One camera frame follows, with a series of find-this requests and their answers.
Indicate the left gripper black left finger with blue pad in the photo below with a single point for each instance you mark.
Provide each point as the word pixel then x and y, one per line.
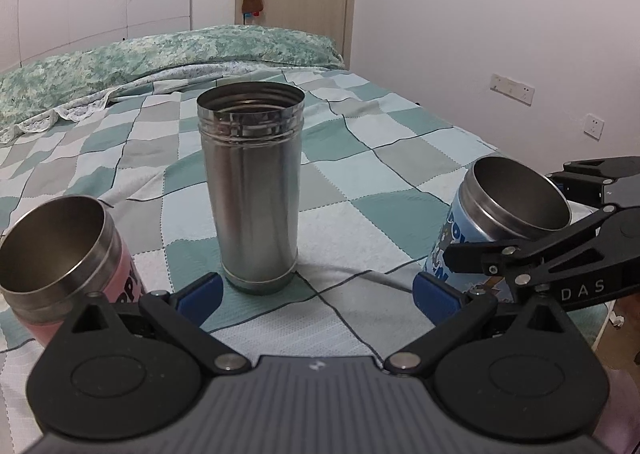
pixel 122 370

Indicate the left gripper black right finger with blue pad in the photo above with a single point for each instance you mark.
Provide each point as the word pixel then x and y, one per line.
pixel 503 370

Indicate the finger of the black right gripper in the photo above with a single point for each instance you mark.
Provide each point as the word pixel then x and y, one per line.
pixel 592 261

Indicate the light blue steel cup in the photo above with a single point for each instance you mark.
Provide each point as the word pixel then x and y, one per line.
pixel 498 199

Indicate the pink steel cup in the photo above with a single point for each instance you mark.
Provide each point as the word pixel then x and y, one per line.
pixel 57 253

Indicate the tall stainless steel cup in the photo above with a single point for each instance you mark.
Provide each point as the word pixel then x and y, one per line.
pixel 251 134

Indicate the checkered green bed sheet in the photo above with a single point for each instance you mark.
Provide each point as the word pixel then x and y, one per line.
pixel 378 175

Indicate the green floral quilt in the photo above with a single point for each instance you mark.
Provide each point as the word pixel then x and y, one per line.
pixel 69 85

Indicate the white wall socket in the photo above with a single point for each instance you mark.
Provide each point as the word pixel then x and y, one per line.
pixel 593 126

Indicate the white wall switch panel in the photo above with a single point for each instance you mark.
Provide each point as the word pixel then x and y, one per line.
pixel 513 89

